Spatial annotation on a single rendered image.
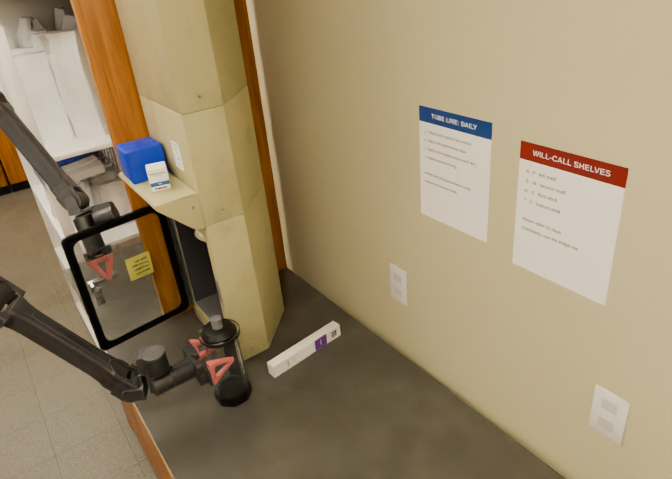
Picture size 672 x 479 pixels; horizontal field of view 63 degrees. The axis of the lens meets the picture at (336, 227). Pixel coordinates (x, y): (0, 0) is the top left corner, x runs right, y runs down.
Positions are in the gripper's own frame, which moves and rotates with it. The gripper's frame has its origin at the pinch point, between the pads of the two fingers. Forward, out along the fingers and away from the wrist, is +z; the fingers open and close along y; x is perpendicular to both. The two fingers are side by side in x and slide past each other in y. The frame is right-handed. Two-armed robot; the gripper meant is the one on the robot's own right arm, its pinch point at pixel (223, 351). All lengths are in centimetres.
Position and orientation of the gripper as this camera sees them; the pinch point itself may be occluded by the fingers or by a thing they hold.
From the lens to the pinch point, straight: 153.5
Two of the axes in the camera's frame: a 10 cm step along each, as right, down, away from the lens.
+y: -5.8, -3.3, 7.5
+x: 0.9, 8.8, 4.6
